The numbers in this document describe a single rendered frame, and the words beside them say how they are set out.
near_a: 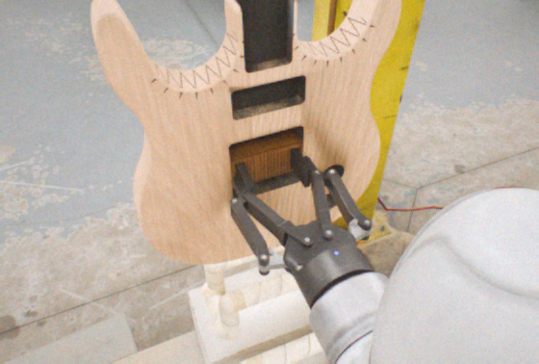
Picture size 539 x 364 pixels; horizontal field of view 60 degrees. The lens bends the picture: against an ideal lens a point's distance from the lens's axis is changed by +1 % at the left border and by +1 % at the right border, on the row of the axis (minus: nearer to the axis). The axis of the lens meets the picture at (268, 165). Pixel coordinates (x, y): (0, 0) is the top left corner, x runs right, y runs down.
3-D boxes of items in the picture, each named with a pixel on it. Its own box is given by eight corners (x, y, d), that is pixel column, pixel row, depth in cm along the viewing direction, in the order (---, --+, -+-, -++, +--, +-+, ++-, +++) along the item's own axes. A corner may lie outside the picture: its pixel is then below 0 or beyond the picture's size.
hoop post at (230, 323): (236, 321, 83) (234, 292, 76) (243, 336, 81) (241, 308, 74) (219, 327, 82) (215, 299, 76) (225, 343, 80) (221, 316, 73)
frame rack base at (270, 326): (310, 290, 107) (315, 245, 95) (343, 350, 97) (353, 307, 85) (195, 334, 99) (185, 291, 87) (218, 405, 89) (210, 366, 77)
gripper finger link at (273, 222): (314, 260, 52) (305, 268, 51) (248, 205, 58) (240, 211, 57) (317, 239, 49) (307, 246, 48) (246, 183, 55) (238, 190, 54)
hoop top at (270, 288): (324, 265, 82) (326, 254, 80) (333, 280, 80) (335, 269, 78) (215, 304, 77) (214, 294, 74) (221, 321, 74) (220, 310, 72)
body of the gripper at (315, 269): (305, 329, 48) (270, 259, 54) (376, 301, 50) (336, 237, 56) (309, 289, 43) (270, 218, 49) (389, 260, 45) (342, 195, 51)
